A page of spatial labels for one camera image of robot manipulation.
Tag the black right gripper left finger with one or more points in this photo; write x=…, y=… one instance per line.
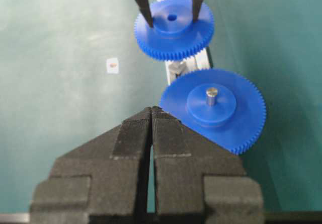
x=102, y=181

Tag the small blue gear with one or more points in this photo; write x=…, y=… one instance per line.
x=174, y=36

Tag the steel shaft in large gear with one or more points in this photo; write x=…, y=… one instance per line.
x=211, y=96

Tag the large blue gear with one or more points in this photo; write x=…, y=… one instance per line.
x=237, y=119

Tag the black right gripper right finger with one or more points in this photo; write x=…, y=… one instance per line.
x=197, y=181

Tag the small white sticker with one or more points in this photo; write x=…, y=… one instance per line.
x=112, y=65

